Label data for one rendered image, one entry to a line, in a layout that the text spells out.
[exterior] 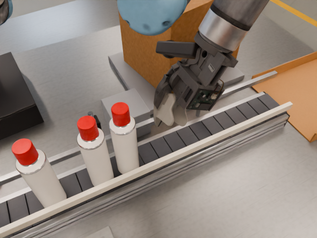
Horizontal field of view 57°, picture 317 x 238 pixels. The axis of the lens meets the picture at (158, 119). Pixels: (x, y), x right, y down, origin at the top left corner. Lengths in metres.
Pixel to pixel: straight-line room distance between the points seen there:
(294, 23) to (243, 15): 2.62
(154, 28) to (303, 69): 0.81
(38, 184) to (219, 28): 0.41
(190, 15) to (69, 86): 0.46
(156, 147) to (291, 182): 0.34
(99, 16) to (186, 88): 0.85
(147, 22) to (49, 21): 0.98
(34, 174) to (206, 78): 0.34
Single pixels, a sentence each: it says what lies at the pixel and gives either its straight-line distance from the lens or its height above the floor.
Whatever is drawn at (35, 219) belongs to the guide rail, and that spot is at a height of 0.91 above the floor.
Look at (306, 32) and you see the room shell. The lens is 3.02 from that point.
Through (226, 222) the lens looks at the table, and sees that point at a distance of 0.71.
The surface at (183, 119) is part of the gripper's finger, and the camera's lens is 0.59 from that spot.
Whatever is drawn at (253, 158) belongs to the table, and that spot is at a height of 0.83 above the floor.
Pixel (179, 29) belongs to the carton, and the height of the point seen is 1.08.
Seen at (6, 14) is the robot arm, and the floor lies 1.05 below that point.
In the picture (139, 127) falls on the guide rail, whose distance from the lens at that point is 0.66.
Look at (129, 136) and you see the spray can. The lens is 0.57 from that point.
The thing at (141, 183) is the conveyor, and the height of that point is 0.88.
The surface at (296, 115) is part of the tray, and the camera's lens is 0.94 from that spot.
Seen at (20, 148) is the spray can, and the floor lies 1.08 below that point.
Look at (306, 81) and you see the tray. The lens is 1.07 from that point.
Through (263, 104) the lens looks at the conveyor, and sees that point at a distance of 0.87.
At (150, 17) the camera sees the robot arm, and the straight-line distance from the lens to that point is 0.37.
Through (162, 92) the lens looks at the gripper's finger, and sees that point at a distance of 0.55.
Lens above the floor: 1.48
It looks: 49 degrees down
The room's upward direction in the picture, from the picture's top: straight up
